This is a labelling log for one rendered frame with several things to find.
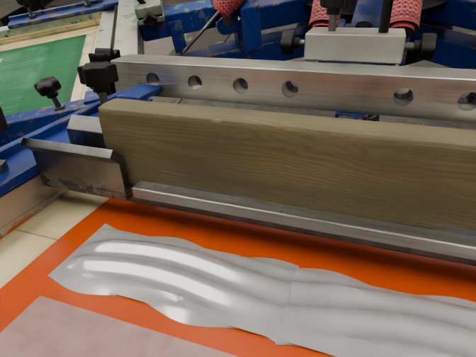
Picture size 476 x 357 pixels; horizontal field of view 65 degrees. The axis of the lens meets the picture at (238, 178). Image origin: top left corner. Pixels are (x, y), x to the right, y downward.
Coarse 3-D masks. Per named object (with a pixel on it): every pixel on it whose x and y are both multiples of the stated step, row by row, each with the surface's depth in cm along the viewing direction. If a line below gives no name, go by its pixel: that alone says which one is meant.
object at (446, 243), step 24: (144, 192) 32; (168, 192) 31; (192, 192) 31; (240, 216) 29; (264, 216) 28; (288, 216) 28; (312, 216) 27; (336, 216) 27; (384, 240) 26; (408, 240) 25; (432, 240) 25; (456, 240) 25
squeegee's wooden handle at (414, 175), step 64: (128, 128) 31; (192, 128) 28; (256, 128) 27; (320, 128) 25; (384, 128) 25; (448, 128) 24; (256, 192) 29; (320, 192) 27; (384, 192) 26; (448, 192) 24
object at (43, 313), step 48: (192, 240) 32; (240, 240) 32; (288, 240) 31; (48, 288) 27; (0, 336) 24; (48, 336) 24; (96, 336) 24; (144, 336) 24; (192, 336) 23; (240, 336) 23
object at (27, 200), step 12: (36, 180) 35; (12, 192) 33; (24, 192) 34; (36, 192) 36; (48, 192) 37; (60, 192) 38; (0, 204) 32; (12, 204) 33; (24, 204) 35; (36, 204) 36; (48, 204) 37; (0, 216) 32; (12, 216) 34; (24, 216) 35; (0, 228) 33; (12, 228) 34
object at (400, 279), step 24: (312, 240) 31; (336, 240) 31; (312, 264) 29; (336, 264) 29; (360, 264) 29; (384, 264) 29; (408, 264) 28; (432, 264) 28; (456, 264) 28; (408, 288) 26; (432, 288) 26; (456, 288) 26
